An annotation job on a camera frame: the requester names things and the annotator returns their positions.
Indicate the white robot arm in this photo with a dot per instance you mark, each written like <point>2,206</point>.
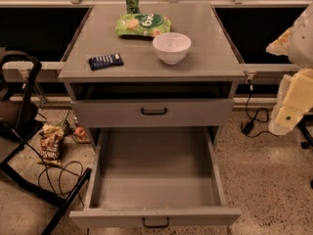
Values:
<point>301,40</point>

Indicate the green chip bag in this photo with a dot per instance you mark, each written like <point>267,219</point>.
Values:
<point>150,25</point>

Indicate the blue snack bar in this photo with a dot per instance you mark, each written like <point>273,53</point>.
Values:
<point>105,61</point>

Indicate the brown chip bag on floor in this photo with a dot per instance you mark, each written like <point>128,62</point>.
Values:
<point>51,142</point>

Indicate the white bowl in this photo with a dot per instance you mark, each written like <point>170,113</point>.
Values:
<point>171,47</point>

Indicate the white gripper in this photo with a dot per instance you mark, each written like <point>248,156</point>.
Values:
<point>301,43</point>

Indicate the grey top drawer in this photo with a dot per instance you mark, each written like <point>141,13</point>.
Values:
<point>152,113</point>

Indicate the black stand frame left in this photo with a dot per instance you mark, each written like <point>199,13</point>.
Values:
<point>18,125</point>

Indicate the wire basket on floor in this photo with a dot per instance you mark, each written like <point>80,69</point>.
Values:
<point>70,125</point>

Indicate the red apple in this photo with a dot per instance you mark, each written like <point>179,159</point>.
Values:
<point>80,132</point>

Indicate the black stand leg right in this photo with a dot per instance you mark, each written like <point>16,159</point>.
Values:
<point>308,139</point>

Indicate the grey drawer cabinet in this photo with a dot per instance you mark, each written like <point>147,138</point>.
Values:
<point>211,69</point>

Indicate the grey drawer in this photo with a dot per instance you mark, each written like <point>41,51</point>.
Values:
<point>155,178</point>
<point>152,113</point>

